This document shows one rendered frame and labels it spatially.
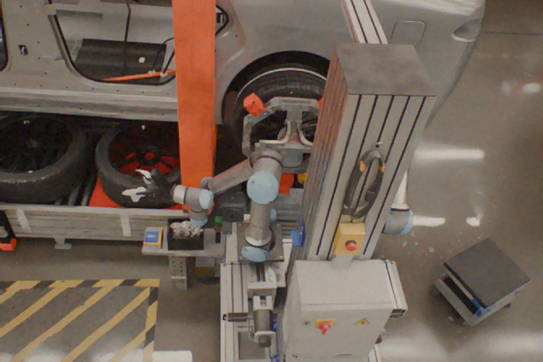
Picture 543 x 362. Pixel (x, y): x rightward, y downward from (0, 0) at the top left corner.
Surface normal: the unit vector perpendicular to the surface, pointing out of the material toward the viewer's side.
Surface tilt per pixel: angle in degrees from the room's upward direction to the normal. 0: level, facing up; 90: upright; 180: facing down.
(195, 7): 90
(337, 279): 0
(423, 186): 0
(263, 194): 82
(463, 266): 0
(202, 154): 90
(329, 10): 82
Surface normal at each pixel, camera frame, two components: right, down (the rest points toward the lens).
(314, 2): 0.04, 0.60
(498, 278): 0.09, -0.70
